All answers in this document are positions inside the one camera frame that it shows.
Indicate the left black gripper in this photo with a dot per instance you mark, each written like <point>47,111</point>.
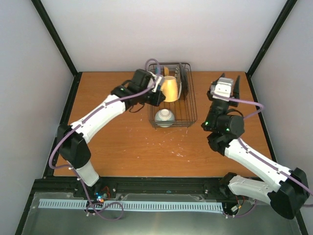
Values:
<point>158,99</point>

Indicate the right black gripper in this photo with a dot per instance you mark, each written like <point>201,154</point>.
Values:
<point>235,91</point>

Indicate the cream yellow mug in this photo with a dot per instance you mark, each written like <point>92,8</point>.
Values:
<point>170,89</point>

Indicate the light green ceramic bowl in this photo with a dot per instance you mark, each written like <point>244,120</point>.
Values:
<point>164,118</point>

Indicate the orange polka dot plate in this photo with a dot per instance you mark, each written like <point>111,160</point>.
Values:
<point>165,71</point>

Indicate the dark wire dish rack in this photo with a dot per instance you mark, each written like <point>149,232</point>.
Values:
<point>185,111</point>

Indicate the white blue striped plate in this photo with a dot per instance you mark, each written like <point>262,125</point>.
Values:
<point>178,80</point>

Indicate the black bottom plate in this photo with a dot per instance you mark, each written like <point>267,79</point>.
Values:
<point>184,81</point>

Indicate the teal polka dot plate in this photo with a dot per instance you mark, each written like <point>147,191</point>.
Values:
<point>158,78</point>

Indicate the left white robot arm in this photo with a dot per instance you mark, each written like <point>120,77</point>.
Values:
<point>73,139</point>

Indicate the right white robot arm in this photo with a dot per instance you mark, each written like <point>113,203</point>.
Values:
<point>285,190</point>

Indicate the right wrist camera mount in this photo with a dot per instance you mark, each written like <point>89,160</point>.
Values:
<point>222,90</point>

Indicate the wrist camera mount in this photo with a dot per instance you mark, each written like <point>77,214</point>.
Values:
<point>222,90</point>
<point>154,81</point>

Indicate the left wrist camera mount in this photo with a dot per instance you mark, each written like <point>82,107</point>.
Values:
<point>154,81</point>

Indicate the right black frame post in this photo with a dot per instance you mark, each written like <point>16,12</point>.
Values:
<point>280,20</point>

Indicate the black frame post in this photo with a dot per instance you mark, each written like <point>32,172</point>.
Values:
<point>54,35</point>
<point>280,20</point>

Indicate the left black frame post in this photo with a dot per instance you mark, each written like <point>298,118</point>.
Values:
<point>54,35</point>

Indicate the light blue slotted cable duct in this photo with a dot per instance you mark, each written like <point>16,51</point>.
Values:
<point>136,206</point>

